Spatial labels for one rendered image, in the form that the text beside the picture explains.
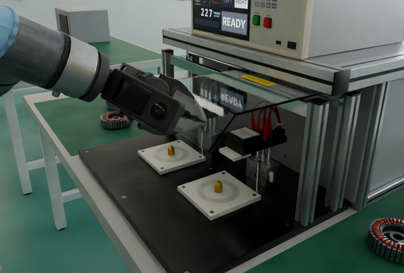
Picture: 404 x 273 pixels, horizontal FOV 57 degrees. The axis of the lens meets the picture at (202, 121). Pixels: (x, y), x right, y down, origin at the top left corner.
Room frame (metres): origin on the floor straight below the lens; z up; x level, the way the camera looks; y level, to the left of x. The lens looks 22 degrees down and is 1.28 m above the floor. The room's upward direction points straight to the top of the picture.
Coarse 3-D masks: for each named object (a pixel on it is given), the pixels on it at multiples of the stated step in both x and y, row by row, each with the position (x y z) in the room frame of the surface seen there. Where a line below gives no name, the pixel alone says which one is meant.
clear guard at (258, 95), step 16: (192, 80) 0.79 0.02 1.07; (208, 80) 0.79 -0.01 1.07; (224, 80) 0.79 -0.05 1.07; (240, 80) 0.79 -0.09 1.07; (272, 80) 0.79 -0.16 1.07; (208, 96) 0.67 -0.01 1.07; (224, 96) 0.67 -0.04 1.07; (240, 96) 0.67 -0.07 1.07; (256, 96) 0.67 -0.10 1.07; (272, 96) 0.67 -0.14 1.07; (288, 96) 0.67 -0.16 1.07; (304, 96) 0.67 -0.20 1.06; (208, 112) 0.62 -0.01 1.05; (224, 112) 0.60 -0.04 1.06; (240, 112) 0.59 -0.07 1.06; (208, 128) 0.59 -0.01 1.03; (224, 128) 0.57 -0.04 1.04; (208, 144) 0.56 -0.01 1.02
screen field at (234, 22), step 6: (222, 12) 1.00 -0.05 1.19; (228, 12) 0.98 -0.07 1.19; (222, 18) 1.00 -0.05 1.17; (228, 18) 0.98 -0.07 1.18; (234, 18) 0.96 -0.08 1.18; (240, 18) 0.94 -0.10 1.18; (246, 18) 0.92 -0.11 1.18; (222, 24) 1.00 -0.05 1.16; (228, 24) 0.98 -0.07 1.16; (234, 24) 0.96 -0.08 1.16; (240, 24) 0.94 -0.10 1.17; (246, 24) 0.92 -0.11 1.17; (222, 30) 1.00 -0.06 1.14; (228, 30) 0.98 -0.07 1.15; (234, 30) 0.96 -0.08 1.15; (240, 30) 0.94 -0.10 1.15; (246, 30) 0.92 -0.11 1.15
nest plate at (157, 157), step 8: (168, 144) 1.05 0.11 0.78; (176, 144) 1.05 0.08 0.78; (184, 144) 1.05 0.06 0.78; (144, 152) 1.00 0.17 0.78; (152, 152) 1.00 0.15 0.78; (160, 152) 1.00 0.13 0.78; (176, 152) 1.00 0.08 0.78; (184, 152) 1.00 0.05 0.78; (192, 152) 1.00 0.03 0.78; (152, 160) 0.95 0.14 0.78; (160, 160) 0.95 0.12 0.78; (168, 160) 0.95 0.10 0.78; (176, 160) 0.95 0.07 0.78; (184, 160) 0.95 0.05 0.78; (192, 160) 0.95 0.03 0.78; (200, 160) 0.96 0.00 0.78; (160, 168) 0.90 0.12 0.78; (168, 168) 0.90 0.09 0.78; (176, 168) 0.91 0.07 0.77
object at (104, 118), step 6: (108, 114) 1.31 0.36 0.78; (114, 114) 1.33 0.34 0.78; (120, 114) 1.33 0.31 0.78; (102, 120) 1.26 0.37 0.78; (108, 120) 1.25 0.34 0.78; (114, 120) 1.25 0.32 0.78; (120, 120) 1.26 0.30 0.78; (126, 120) 1.27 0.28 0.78; (108, 126) 1.25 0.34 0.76; (114, 126) 1.24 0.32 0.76; (120, 126) 1.25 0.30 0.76; (126, 126) 1.27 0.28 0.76
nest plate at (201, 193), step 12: (204, 180) 0.84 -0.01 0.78; (216, 180) 0.84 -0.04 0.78; (228, 180) 0.84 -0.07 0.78; (180, 192) 0.79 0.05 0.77; (192, 192) 0.78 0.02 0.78; (204, 192) 0.78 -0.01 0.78; (228, 192) 0.78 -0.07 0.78; (240, 192) 0.78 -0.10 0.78; (252, 192) 0.78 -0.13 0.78; (204, 204) 0.73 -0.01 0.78; (216, 204) 0.73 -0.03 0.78; (228, 204) 0.73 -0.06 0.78; (240, 204) 0.73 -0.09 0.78; (216, 216) 0.69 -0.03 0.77
